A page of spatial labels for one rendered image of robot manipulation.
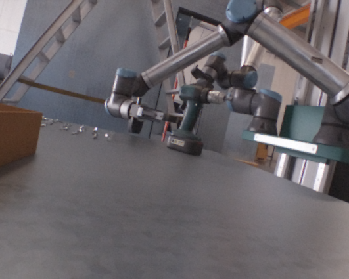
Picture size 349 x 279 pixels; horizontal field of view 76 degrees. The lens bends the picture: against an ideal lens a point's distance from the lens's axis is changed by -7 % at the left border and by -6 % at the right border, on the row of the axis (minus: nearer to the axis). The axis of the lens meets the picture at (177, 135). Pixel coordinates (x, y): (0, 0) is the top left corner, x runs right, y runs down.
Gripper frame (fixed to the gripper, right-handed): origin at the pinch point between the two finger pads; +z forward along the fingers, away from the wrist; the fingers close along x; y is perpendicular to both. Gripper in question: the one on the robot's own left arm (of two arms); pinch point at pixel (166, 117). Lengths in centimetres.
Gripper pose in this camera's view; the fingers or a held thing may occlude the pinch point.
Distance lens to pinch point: 88.7
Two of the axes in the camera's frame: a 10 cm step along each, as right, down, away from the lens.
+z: 7.8, 2.1, -5.9
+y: 2.2, -9.7, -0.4
